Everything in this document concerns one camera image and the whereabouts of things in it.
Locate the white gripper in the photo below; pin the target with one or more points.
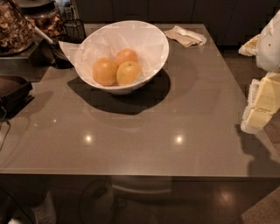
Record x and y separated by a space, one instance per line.
270 44

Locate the orange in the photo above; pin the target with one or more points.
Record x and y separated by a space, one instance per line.
127 72
104 71
124 55

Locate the white bowl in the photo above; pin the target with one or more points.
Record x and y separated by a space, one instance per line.
151 55

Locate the crumpled paper napkin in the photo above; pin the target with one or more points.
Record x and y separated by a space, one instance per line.
185 37

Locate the white paper liner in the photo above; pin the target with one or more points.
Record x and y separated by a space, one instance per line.
96 46

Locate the dark brown tray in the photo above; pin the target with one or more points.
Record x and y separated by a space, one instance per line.
14 94

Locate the glass jar of nuts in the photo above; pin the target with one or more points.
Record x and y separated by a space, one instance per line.
15 34

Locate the black wire cup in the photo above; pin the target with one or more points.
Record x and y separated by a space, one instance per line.
75 30

